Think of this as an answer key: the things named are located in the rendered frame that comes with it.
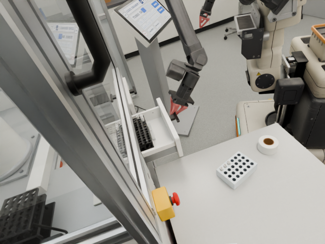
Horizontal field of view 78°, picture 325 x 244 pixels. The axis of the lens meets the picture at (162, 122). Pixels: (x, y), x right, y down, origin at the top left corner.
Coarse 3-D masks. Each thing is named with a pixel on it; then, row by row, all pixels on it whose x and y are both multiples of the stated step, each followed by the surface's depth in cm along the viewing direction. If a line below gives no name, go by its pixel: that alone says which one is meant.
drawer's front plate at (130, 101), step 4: (124, 80) 114; (124, 84) 110; (128, 88) 112; (128, 92) 103; (128, 96) 101; (128, 100) 98; (132, 100) 107; (132, 104) 96; (132, 108) 97; (132, 112) 99; (136, 112) 108
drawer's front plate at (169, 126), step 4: (160, 100) 92; (160, 104) 90; (160, 108) 90; (164, 108) 87; (164, 112) 85; (164, 116) 83; (168, 116) 83; (164, 120) 88; (168, 120) 81; (168, 124) 79; (172, 124) 79; (168, 128) 83; (172, 128) 77; (172, 132) 75; (176, 132) 75; (172, 136) 78; (176, 136) 74; (172, 140) 85; (176, 140) 73; (176, 144) 75; (180, 144) 75; (180, 148) 76; (180, 152) 78; (180, 156) 79
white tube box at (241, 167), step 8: (240, 152) 78; (232, 160) 77; (240, 160) 76; (248, 160) 75; (224, 168) 74; (232, 168) 74; (240, 168) 73; (248, 168) 72; (256, 168) 75; (224, 176) 72; (232, 176) 71; (240, 176) 71; (248, 176) 74; (232, 184) 70
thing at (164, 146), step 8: (144, 112) 94; (152, 112) 95; (160, 112) 96; (152, 120) 97; (160, 120) 96; (152, 128) 93; (160, 128) 92; (160, 136) 88; (168, 136) 87; (160, 144) 85; (168, 144) 76; (144, 152) 76; (152, 152) 77; (160, 152) 77; (168, 152) 79; (152, 160) 79
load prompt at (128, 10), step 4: (136, 0) 149; (140, 0) 152; (144, 0) 154; (132, 4) 144; (136, 4) 147; (140, 4) 150; (124, 8) 137; (128, 8) 139; (132, 8) 142; (136, 8) 145; (128, 12) 138; (132, 12) 140
